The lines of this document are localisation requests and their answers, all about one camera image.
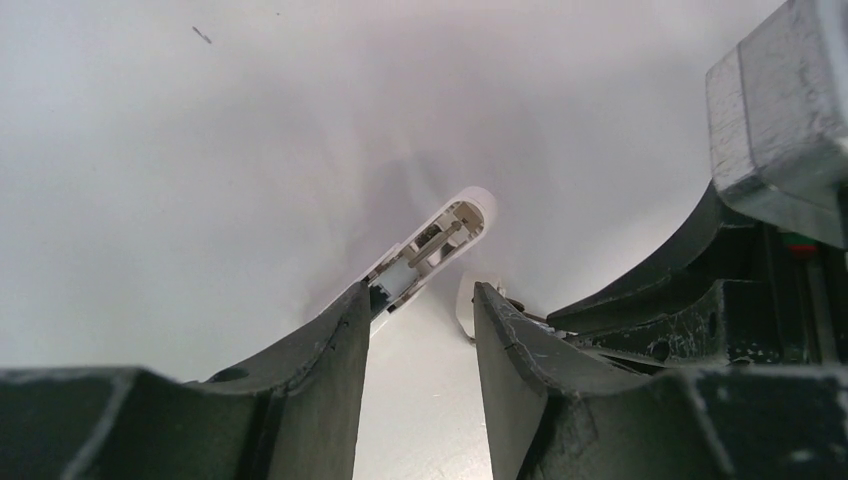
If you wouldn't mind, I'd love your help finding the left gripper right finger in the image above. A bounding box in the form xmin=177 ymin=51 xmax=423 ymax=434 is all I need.
xmin=473 ymin=283 xmax=847 ymax=479

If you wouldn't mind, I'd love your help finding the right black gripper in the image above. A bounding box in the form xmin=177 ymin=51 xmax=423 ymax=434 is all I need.
xmin=547 ymin=186 xmax=847 ymax=368

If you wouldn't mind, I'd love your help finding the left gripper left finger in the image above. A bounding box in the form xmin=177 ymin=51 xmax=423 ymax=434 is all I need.
xmin=1 ymin=283 xmax=372 ymax=479

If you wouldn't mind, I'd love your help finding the loose bent metal staple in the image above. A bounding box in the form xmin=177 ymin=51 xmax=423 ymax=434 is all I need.
xmin=192 ymin=26 xmax=213 ymax=45

